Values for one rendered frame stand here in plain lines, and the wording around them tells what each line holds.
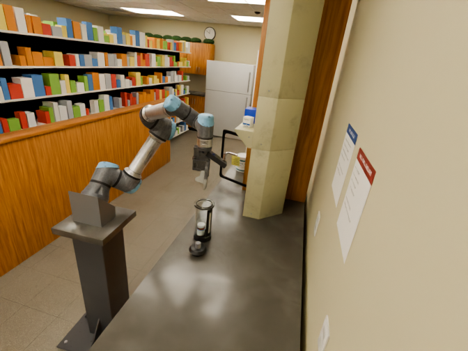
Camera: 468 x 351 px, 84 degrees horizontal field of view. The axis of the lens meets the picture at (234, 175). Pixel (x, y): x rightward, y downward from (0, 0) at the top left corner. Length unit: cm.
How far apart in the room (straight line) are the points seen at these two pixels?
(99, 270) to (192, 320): 86
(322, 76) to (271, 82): 46
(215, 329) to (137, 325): 29
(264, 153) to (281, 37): 61
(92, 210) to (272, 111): 113
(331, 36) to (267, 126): 67
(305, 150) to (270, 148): 43
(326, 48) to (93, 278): 201
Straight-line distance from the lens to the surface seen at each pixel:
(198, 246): 140
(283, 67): 147
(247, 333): 116
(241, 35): 726
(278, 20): 149
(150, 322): 118
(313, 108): 186
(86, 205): 167
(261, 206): 170
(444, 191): 43
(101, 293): 200
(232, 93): 660
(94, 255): 180
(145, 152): 167
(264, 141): 153
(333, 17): 186
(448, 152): 44
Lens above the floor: 188
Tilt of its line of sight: 24 degrees down
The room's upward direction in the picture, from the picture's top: 6 degrees clockwise
